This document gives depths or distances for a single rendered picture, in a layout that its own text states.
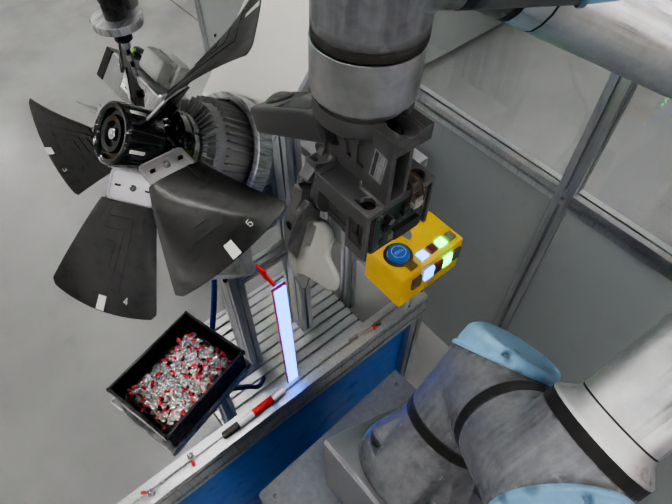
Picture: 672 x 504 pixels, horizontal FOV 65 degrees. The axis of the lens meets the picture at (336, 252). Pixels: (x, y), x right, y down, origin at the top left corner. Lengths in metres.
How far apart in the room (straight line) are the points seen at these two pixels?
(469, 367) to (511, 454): 0.12
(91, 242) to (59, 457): 1.14
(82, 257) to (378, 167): 0.87
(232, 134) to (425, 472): 0.73
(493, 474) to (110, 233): 0.84
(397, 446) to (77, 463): 1.57
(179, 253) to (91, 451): 1.30
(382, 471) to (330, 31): 0.50
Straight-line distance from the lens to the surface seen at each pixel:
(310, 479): 0.88
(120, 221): 1.12
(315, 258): 0.46
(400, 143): 0.35
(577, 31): 0.50
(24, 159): 3.16
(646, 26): 0.52
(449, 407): 0.62
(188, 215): 0.92
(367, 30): 0.31
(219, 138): 1.09
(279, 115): 0.44
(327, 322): 2.05
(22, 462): 2.20
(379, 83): 0.33
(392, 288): 1.00
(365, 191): 0.39
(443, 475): 0.67
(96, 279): 1.16
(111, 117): 1.07
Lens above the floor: 1.85
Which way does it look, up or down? 52 degrees down
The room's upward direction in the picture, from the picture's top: straight up
